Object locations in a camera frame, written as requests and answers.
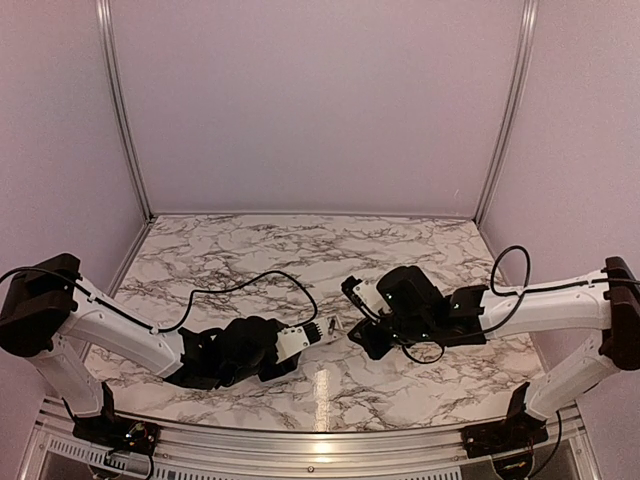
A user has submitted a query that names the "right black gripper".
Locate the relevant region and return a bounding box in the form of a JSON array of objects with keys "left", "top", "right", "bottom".
[{"left": 348, "top": 313, "right": 434, "bottom": 360}]

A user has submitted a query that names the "white remote control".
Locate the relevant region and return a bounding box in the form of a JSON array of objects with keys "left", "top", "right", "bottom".
[{"left": 318, "top": 315, "right": 345, "bottom": 344}]

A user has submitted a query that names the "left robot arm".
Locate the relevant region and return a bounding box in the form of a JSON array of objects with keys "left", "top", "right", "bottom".
[{"left": 1, "top": 254, "right": 317, "bottom": 445}]

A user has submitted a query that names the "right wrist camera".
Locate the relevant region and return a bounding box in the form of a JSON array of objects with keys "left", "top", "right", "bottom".
[{"left": 341, "top": 276, "right": 391, "bottom": 318}]

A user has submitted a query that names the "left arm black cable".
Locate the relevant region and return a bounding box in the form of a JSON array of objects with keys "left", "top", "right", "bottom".
[{"left": 177, "top": 269, "right": 320, "bottom": 334}]

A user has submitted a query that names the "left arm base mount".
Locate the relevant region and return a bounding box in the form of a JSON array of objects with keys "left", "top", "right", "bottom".
[{"left": 73, "top": 416, "right": 160, "bottom": 456}]

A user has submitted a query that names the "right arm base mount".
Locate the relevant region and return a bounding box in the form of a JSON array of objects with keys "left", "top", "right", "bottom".
[{"left": 461, "top": 419, "right": 549, "bottom": 459}]

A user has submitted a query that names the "front aluminium rail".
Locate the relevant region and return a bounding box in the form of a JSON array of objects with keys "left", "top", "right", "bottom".
[{"left": 29, "top": 399, "right": 601, "bottom": 480}]

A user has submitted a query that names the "right aluminium frame post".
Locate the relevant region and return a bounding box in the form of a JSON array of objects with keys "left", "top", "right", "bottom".
[{"left": 473, "top": 0, "right": 540, "bottom": 230}]

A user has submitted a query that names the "aluminium frame post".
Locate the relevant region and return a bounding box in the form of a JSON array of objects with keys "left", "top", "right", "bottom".
[
  {"left": 95, "top": 0, "right": 154, "bottom": 223},
  {"left": 473, "top": 0, "right": 540, "bottom": 230}
]

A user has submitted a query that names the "left aluminium frame post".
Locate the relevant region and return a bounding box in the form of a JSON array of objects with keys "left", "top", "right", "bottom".
[{"left": 95, "top": 0, "right": 154, "bottom": 223}]

